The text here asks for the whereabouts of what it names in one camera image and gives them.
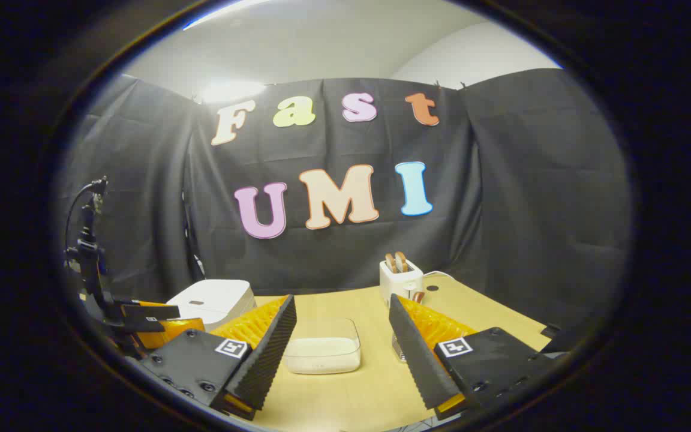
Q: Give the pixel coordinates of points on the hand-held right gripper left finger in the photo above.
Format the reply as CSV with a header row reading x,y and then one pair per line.
x,y
261,360

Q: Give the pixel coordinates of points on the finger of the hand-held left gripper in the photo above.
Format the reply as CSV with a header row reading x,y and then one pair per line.
x,y
168,333
150,312

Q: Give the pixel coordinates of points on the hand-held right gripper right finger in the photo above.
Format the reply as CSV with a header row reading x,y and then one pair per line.
x,y
420,360

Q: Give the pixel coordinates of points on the white rice cooker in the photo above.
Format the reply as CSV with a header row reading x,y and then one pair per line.
x,y
213,300

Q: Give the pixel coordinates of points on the white uncooked rice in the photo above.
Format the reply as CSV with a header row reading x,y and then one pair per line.
x,y
321,355

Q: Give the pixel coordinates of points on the clear plastic container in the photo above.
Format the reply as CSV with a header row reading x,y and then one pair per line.
x,y
321,330

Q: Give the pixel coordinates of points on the white toaster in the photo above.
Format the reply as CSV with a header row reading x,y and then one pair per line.
x,y
402,285

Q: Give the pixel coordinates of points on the toasted bread slice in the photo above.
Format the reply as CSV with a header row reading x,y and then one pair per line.
x,y
402,261
390,263

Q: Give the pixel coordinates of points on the black backdrop cloth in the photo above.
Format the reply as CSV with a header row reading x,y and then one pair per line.
x,y
333,252

